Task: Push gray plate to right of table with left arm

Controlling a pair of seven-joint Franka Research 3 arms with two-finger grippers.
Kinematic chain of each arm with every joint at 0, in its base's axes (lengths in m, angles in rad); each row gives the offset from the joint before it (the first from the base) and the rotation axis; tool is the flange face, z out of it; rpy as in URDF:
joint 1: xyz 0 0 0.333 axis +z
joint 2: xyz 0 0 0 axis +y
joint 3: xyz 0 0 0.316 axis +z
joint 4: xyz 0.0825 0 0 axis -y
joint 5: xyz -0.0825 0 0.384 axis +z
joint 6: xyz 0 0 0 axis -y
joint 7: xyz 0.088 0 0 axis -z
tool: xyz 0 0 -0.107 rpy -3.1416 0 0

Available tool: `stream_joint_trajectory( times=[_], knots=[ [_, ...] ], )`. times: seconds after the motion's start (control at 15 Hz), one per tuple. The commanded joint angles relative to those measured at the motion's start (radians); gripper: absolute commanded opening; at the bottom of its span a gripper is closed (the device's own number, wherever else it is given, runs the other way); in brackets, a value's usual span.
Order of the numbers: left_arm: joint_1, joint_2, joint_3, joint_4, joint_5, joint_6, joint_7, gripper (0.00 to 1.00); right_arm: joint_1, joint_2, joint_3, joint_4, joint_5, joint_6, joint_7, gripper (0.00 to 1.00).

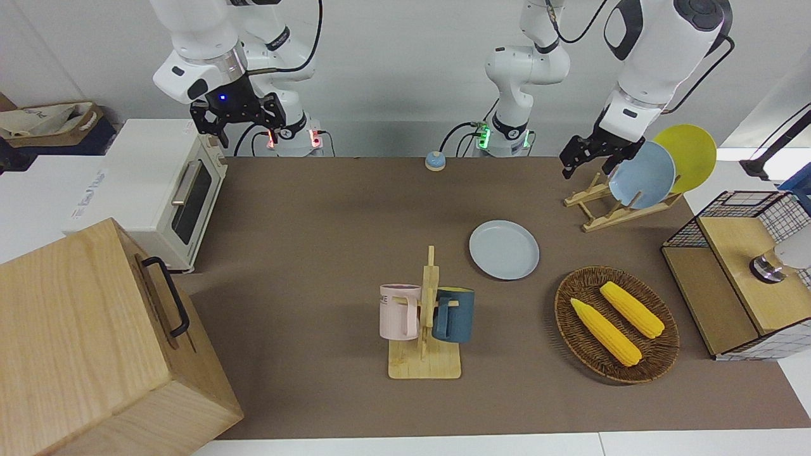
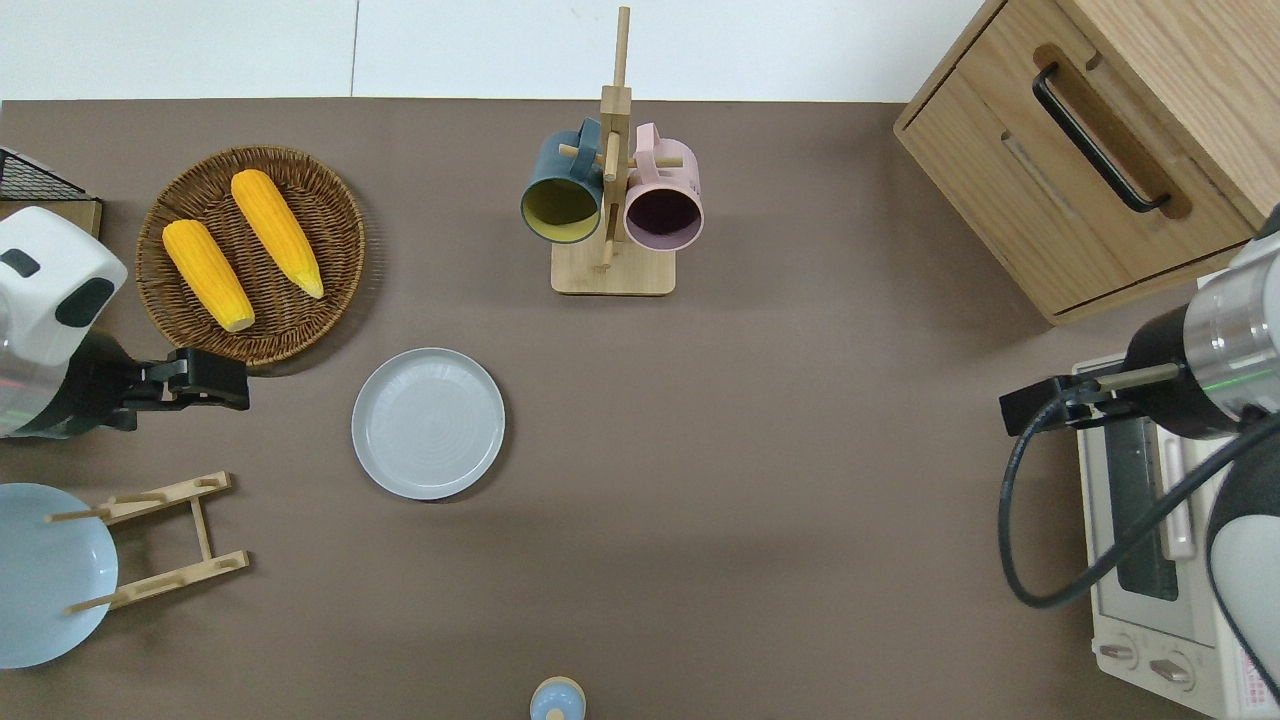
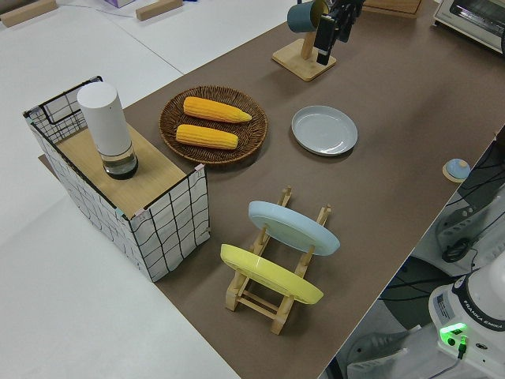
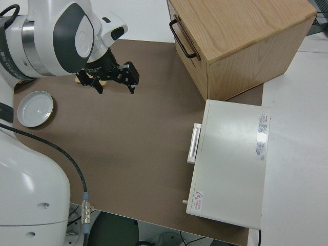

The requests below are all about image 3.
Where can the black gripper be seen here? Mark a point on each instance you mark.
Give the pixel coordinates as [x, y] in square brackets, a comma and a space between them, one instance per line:
[347, 6]

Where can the gray round plate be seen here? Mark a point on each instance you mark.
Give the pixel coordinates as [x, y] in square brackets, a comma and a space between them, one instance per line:
[324, 130]

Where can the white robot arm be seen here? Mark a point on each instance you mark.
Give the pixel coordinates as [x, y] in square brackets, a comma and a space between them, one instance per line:
[473, 308]

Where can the light blue plate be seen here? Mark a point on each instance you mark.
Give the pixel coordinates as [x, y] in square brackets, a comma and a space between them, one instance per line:
[294, 229]

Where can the yellow plate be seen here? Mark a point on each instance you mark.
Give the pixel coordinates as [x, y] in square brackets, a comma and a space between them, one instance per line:
[272, 274]

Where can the wooden plate rack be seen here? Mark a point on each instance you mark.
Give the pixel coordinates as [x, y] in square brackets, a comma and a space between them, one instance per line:
[256, 304]

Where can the dark blue mug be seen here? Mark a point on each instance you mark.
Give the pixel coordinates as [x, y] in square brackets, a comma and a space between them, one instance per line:
[300, 19]

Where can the wooden mug stand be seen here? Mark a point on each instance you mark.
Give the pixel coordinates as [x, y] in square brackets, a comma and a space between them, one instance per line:
[300, 65]

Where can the brown wicker basket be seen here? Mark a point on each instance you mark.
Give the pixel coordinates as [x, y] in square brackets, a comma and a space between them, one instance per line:
[252, 134]

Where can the cream toaster oven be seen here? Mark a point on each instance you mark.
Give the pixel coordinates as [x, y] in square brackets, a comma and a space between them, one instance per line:
[473, 19]

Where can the yellow corn cob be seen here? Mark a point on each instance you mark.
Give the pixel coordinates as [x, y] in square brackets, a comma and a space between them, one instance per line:
[207, 136]
[215, 109]

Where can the wooden block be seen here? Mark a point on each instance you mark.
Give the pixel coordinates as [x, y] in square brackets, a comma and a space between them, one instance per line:
[27, 13]
[158, 10]

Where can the blue bell on wooden base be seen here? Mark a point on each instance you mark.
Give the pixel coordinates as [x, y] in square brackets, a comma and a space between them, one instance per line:
[457, 169]

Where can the purple box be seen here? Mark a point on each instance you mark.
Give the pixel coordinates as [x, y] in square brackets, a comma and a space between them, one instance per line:
[117, 3]

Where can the white cylindrical bottle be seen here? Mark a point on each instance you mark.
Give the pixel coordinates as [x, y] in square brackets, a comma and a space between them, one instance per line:
[104, 118]

